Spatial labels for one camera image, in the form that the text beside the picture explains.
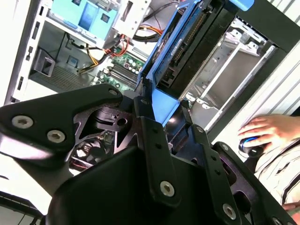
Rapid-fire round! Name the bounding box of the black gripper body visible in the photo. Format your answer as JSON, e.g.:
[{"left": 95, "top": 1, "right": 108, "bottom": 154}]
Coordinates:
[{"left": 45, "top": 109, "right": 227, "bottom": 225}]

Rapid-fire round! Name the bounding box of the hard disk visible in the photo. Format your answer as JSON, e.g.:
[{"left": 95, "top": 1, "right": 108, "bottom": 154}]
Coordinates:
[{"left": 135, "top": 0, "right": 255, "bottom": 128}]

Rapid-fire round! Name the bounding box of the round black tool blue ring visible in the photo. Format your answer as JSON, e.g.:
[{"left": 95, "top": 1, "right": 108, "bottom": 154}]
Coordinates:
[{"left": 238, "top": 137, "right": 267, "bottom": 158}]

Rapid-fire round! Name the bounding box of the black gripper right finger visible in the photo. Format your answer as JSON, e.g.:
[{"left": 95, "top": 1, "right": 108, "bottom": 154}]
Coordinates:
[{"left": 181, "top": 100, "right": 300, "bottom": 225}]

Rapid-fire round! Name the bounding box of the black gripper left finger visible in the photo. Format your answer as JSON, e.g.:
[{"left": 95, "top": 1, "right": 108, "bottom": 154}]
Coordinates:
[{"left": 0, "top": 78, "right": 182, "bottom": 209}]

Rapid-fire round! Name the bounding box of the bare human hand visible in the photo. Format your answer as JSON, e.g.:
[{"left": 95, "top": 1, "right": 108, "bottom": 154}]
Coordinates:
[{"left": 238, "top": 113, "right": 300, "bottom": 150}]

